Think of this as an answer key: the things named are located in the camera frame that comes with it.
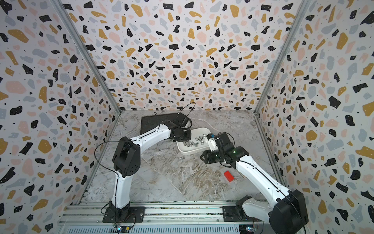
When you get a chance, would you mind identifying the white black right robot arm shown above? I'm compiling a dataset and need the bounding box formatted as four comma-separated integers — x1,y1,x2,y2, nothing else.
200,132,309,234

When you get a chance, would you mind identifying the white plastic storage box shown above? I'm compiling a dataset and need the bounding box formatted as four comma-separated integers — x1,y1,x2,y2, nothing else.
177,127,210,156

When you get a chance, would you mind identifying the aluminium corner post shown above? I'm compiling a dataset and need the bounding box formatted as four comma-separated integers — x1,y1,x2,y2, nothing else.
49,0,121,115
254,0,312,114

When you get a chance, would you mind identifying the black ribbed tool case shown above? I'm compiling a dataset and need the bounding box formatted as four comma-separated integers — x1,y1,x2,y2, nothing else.
140,113,189,134

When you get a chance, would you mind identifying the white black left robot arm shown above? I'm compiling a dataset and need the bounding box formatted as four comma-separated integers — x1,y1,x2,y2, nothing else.
111,113,192,211

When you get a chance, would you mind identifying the red plastic block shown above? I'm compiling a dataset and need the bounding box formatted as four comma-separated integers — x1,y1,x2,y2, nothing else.
224,171,235,182

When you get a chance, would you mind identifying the aluminium corner post left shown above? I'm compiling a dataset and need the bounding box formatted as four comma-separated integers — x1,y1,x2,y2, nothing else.
49,0,121,115

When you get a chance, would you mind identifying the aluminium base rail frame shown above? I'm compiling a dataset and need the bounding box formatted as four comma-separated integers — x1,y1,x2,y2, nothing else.
57,200,276,234

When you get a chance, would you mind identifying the aluminium corner post right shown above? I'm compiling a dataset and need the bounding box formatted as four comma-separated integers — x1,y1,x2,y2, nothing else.
254,0,312,114

